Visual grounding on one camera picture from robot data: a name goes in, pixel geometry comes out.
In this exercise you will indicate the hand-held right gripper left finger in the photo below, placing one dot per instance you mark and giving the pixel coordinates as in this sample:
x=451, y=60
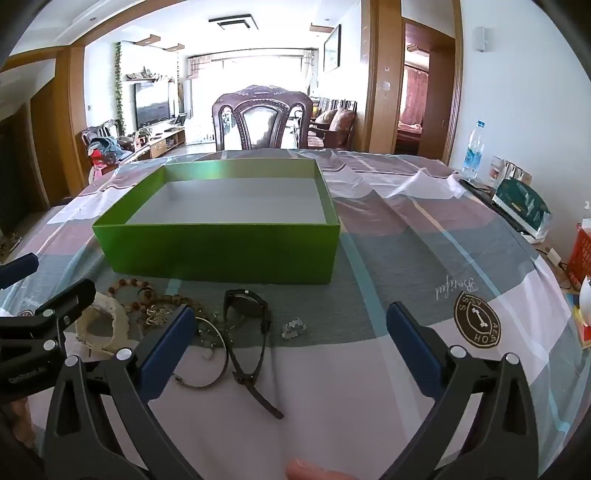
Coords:
x=168, y=350

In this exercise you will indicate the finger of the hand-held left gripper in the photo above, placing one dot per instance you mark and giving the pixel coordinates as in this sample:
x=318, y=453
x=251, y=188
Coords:
x=76, y=295
x=21, y=269

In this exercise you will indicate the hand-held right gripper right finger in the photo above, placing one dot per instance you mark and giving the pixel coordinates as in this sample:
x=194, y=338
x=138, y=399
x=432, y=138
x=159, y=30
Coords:
x=415, y=346

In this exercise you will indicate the silver bangle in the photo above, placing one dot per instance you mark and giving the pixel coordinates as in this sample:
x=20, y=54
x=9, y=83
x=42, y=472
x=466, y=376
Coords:
x=225, y=350

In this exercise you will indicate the black wristwatch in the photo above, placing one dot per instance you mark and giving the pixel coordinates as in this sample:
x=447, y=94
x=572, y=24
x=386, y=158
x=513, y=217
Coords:
x=244, y=300

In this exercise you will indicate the green cardboard box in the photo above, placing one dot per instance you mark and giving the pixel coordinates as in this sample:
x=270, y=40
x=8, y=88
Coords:
x=221, y=249

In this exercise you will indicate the small silver ornament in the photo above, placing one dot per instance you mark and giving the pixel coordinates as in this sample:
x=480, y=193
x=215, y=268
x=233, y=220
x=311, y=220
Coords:
x=294, y=329

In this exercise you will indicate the person's right hand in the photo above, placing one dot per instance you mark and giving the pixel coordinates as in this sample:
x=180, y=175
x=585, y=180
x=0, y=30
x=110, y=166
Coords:
x=307, y=470

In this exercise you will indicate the checked tablecloth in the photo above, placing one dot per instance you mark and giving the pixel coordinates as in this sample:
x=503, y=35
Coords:
x=392, y=240

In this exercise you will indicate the pile of clothes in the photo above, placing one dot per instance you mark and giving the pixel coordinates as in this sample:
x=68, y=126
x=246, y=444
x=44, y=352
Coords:
x=104, y=150

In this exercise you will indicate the wooden armchair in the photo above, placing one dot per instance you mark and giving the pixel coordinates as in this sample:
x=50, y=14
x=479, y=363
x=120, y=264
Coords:
x=113, y=127

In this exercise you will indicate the green packaged box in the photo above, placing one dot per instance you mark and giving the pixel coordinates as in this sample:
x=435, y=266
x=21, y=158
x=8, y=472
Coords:
x=519, y=207

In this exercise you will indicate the wooden television cabinet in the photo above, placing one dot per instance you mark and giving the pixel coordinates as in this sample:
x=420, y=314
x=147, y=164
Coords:
x=159, y=143

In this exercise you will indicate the red plastic basket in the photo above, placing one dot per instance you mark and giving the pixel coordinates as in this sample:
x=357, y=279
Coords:
x=581, y=258

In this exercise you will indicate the small white packet box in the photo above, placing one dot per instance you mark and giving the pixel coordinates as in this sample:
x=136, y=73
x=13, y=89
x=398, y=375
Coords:
x=508, y=170

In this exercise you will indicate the clear plastic water bottle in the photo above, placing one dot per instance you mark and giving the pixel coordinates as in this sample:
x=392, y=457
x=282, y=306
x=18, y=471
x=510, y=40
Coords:
x=473, y=154

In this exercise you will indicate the flat screen television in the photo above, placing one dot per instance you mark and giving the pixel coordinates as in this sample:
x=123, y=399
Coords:
x=152, y=106

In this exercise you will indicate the green hanging vine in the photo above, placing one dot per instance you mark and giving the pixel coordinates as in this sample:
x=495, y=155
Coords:
x=119, y=87

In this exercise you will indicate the wooden sofa with cushions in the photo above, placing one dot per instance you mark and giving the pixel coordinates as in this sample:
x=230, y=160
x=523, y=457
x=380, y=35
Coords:
x=334, y=122

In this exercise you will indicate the carved dark wooden chair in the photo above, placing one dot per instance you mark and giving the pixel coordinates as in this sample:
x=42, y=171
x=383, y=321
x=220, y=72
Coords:
x=258, y=124

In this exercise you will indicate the rectangular ceiling lamp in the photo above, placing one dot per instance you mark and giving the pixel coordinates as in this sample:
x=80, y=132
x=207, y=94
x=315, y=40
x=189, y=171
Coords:
x=231, y=23

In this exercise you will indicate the framed wall picture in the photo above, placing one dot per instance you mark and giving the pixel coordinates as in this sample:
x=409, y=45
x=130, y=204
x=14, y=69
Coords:
x=331, y=48

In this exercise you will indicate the white wall speaker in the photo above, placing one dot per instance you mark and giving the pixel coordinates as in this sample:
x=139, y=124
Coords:
x=480, y=39

